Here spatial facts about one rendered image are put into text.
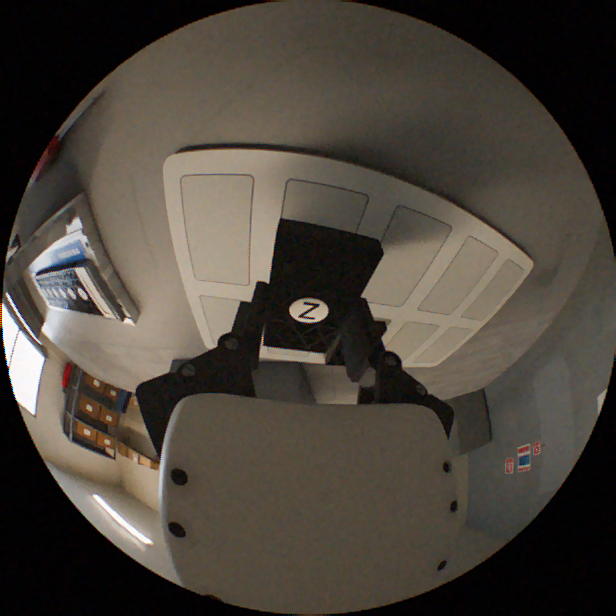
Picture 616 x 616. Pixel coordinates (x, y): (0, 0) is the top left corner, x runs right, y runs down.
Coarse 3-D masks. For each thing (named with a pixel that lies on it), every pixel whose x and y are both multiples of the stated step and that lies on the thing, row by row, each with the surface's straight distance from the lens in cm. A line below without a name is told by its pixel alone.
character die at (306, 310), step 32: (288, 224) 10; (288, 256) 11; (320, 256) 11; (352, 256) 10; (288, 288) 12; (320, 288) 12; (352, 288) 13; (288, 320) 14; (320, 320) 14; (320, 352) 17
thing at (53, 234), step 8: (56, 224) 26; (64, 224) 26; (48, 232) 25; (56, 232) 26; (64, 232) 26; (40, 240) 25; (48, 240) 25; (56, 240) 26; (32, 248) 24; (40, 248) 25; (24, 256) 24; (32, 256) 24; (16, 264) 24; (24, 264) 24; (8, 272) 24; (16, 272) 24; (8, 280) 24; (16, 280) 24; (8, 288) 24
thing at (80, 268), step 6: (78, 264) 32; (84, 264) 30; (78, 270) 31; (84, 270) 30; (84, 276) 32; (84, 282) 32; (90, 282) 31; (90, 288) 33; (96, 288) 31; (90, 294) 34; (96, 294) 33; (96, 300) 34; (102, 300) 32; (102, 306) 34; (108, 306) 33; (102, 312) 36; (108, 312) 35; (114, 318) 34
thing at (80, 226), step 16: (64, 208) 30; (80, 208) 27; (48, 224) 37; (80, 224) 28; (32, 240) 46; (64, 240) 33; (80, 240) 29; (96, 240) 29; (96, 256) 29; (112, 272) 31; (112, 288) 31; (128, 304) 33; (128, 320) 35
